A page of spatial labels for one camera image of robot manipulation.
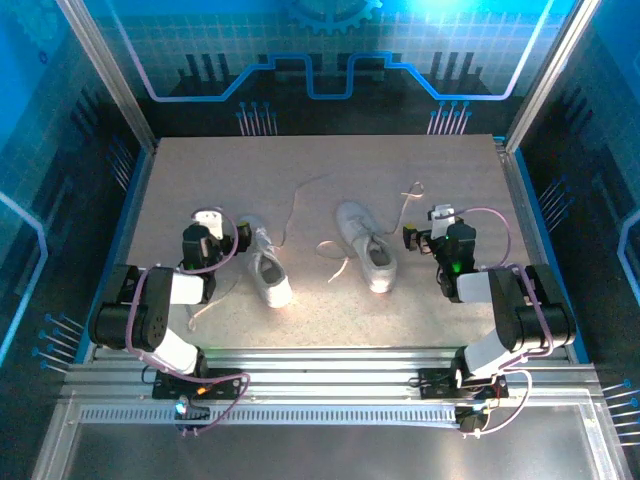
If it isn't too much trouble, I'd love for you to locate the slotted grey cable duct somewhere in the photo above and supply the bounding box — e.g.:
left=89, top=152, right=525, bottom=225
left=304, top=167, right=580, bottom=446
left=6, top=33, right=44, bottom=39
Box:
left=79, top=403, right=464, bottom=426

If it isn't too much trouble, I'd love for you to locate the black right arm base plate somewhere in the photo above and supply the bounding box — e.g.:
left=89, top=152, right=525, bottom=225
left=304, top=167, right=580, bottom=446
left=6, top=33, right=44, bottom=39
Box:
left=417, top=367, right=510, bottom=401

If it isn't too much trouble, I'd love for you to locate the aluminium frame rail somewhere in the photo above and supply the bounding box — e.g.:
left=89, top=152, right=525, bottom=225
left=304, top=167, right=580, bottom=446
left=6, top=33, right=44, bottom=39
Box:
left=62, top=347, right=599, bottom=401

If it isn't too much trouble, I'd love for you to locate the black connector module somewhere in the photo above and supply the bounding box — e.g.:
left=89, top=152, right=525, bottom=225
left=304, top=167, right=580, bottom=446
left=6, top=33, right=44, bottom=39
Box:
left=172, top=394, right=211, bottom=436
left=457, top=404, right=494, bottom=437

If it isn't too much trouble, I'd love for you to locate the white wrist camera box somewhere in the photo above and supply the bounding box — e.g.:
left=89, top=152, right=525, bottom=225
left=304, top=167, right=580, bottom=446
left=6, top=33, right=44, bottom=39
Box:
left=427, top=203, right=459, bottom=240
left=192, top=209, right=225, bottom=242

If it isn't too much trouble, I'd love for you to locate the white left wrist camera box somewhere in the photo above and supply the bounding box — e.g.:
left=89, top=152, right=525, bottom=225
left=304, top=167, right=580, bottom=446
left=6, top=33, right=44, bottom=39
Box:
left=192, top=209, right=225, bottom=242

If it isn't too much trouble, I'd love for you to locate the grey metal front panel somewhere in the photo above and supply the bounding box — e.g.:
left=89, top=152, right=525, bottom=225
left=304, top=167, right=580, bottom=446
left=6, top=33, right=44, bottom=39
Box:
left=29, top=399, right=631, bottom=480

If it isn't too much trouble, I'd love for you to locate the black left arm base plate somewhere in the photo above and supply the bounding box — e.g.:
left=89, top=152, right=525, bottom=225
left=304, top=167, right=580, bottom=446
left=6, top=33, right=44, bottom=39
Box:
left=152, top=367, right=244, bottom=401

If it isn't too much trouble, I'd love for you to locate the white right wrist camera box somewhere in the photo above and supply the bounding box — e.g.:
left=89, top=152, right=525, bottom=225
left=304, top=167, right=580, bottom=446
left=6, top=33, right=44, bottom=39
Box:
left=427, top=203, right=459, bottom=240

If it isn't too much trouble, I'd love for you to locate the aluminium corner post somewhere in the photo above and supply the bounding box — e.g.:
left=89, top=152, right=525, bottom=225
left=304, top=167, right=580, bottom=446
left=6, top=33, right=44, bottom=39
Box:
left=54, top=0, right=159, bottom=154
left=504, top=0, right=601, bottom=154

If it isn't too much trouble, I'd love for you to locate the blue table edge trim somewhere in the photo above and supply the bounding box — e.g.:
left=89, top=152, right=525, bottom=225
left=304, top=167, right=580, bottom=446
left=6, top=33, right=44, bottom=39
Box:
left=74, top=148, right=154, bottom=364
left=512, top=147, right=591, bottom=364

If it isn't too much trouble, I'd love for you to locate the white sneaker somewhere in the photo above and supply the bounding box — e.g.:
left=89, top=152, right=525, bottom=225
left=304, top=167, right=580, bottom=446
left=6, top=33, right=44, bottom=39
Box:
left=335, top=200, right=399, bottom=295
left=238, top=214, right=294, bottom=310

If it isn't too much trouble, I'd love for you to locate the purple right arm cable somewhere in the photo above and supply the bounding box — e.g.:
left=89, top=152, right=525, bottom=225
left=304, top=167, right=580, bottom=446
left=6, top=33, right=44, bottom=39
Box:
left=452, top=207, right=555, bottom=440

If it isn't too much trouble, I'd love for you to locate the aluminium side rail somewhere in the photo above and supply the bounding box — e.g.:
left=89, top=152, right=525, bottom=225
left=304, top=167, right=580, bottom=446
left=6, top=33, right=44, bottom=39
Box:
left=494, top=139, right=576, bottom=361

